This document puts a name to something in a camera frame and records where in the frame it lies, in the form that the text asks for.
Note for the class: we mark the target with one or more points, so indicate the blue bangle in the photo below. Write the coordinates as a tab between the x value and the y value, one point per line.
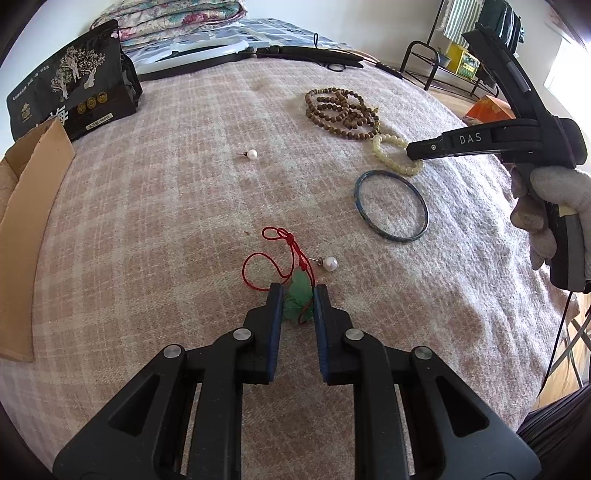
358	201

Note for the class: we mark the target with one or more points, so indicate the black folded tripod stand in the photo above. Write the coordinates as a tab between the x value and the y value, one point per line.
304	51

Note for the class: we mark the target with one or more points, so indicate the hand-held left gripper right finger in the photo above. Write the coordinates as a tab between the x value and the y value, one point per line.
321	332

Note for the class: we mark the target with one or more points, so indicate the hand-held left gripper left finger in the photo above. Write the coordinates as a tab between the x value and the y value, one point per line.
275	323

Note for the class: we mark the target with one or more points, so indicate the folded floral quilt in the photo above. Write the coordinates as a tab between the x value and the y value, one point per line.
175	23

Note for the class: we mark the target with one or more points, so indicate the bright window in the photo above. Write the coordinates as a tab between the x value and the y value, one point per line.
559	62

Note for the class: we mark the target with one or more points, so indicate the orange box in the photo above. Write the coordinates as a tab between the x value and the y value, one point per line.
489	108

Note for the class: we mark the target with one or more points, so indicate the green striped cloth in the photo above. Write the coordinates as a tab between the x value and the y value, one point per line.
466	14

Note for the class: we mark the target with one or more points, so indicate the dark striped clothing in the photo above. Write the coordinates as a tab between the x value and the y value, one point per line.
563	438

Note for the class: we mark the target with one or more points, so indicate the person's right hand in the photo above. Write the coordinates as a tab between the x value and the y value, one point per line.
561	187

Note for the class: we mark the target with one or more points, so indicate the black metal rack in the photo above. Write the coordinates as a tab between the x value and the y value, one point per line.
434	60

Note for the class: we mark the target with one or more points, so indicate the blue patterned bed sheet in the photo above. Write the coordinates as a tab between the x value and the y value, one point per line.
272	32

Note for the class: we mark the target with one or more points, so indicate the black snack bag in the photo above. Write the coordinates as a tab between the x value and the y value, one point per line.
69	87

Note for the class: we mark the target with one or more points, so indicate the dark green garment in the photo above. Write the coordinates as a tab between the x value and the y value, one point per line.
501	18

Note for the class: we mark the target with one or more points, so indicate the white pearl earring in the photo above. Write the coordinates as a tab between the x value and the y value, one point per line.
331	263
251	154

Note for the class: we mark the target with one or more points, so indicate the yellow crate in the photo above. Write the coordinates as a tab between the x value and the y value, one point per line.
461	62

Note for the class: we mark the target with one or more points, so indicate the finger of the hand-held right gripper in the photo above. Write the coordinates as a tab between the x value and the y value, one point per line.
425	148
485	41

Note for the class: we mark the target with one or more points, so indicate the pink plaid blanket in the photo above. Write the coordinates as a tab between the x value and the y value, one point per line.
184	207

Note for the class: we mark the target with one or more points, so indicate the cardboard box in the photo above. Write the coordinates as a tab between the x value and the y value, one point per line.
27	230

